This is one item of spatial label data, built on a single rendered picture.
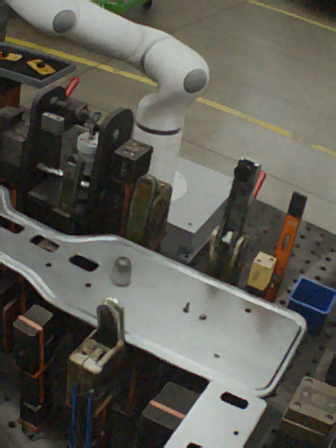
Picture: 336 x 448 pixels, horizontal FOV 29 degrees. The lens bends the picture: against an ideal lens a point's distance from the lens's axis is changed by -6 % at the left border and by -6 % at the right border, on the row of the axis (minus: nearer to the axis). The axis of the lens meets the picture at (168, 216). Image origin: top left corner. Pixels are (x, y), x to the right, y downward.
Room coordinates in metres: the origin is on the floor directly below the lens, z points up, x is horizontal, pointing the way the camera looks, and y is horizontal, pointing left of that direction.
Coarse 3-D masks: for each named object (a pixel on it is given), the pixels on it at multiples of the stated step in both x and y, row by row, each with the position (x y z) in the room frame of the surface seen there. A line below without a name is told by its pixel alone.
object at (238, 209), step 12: (240, 168) 0.95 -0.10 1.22; (252, 168) 0.98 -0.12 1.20; (240, 180) 0.95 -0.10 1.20; (252, 180) 0.96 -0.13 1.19; (240, 192) 0.98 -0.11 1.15; (252, 192) 0.97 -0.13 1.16; (228, 204) 0.97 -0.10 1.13; (240, 204) 0.97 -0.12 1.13; (228, 216) 0.97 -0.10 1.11; (240, 216) 0.96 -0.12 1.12; (240, 228) 0.95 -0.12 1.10; (216, 240) 0.96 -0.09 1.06
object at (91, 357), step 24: (96, 336) 0.70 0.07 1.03; (72, 360) 0.63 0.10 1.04; (96, 360) 0.64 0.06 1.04; (120, 360) 0.68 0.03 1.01; (72, 384) 0.62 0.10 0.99; (96, 384) 0.62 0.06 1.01; (72, 408) 0.62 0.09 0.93; (96, 408) 0.62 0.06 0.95; (72, 432) 0.62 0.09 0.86; (96, 432) 0.65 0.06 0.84
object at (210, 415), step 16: (208, 384) 0.67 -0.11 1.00; (224, 384) 0.67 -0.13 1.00; (208, 400) 0.63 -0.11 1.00; (256, 400) 0.65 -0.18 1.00; (192, 416) 0.60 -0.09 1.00; (208, 416) 0.60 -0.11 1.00; (224, 416) 0.60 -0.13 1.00; (240, 416) 0.61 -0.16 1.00; (256, 416) 0.61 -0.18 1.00; (176, 432) 0.56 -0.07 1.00; (192, 432) 0.56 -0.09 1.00; (208, 432) 0.57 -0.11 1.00; (224, 432) 0.57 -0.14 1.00; (240, 432) 0.58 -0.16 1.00
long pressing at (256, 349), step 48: (0, 192) 1.07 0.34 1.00; (0, 240) 0.92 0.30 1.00; (96, 240) 0.97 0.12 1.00; (48, 288) 0.82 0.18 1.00; (96, 288) 0.84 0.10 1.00; (144, 288) 0.87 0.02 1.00; (192, 288) 0.89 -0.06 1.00; (144, 336) 0.75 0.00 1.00; (192, 336) 0.77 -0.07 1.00; (240, 336) 0.79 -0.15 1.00; (288, 336) 0.80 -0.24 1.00; (240, 384) 0.68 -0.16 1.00
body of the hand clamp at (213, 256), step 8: (248, 240) 0.99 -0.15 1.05; (224, 248) 0.97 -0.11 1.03; (248, 248) 1.00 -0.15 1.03; (208, 256) 0.97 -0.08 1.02; (216, 256) 0.96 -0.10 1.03; (224, 256) 0.95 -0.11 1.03; (232, 256) 0.95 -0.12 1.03; (240, 256) 0.96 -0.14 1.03; (208, 264) 0.96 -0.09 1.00; (216, 264) 0.96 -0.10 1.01; (224, 264) 0.95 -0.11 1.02; (232, 264) 0.95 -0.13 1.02; (240, 264) 0.99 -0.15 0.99; (208, 272) 0.96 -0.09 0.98; (216, 272) 0.96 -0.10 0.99; (224, 272) 0.95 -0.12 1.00; (232, 272) 0.95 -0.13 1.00; (240, 272) 0.99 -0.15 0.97; (224, 280) 0.95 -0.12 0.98; (232, 280) 0.95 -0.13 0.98
